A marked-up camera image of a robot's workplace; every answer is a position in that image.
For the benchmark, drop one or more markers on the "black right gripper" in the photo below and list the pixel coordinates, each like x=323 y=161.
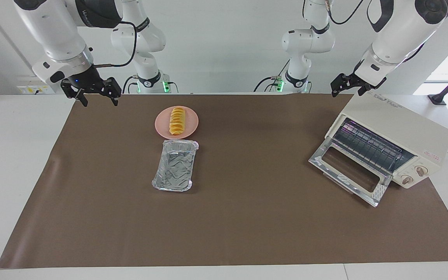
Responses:
x=86 y=79

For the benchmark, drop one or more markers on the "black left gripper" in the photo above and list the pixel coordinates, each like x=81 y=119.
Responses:
x=360 y=81

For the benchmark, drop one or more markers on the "yellow sliced bread loaf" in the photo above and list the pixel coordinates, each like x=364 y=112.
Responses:
x=177 y=120

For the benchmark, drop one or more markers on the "rectangular aluminium foil tray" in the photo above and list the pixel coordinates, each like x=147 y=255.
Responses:
x=175 y=167

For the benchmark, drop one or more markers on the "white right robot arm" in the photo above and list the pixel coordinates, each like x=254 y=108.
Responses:
x=53 y=31

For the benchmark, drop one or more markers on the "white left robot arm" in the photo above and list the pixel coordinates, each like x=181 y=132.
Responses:
x=403 y=35

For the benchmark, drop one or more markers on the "cream toaster oven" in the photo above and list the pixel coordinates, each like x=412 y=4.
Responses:
x=403 y=124

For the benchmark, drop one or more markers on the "glass oven door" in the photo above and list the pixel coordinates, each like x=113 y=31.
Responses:
x=325 y=161

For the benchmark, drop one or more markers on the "cream oven knob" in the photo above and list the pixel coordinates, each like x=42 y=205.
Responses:
x=406 y=179
x=420 y=170

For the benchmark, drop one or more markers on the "round pink plate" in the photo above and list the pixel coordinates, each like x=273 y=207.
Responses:
x=191 y=124

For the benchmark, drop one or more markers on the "brown table mat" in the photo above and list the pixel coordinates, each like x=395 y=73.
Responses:
x=247 y=214

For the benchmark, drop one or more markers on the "white wall power outlet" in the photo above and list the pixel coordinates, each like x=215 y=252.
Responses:
x=27 y=89

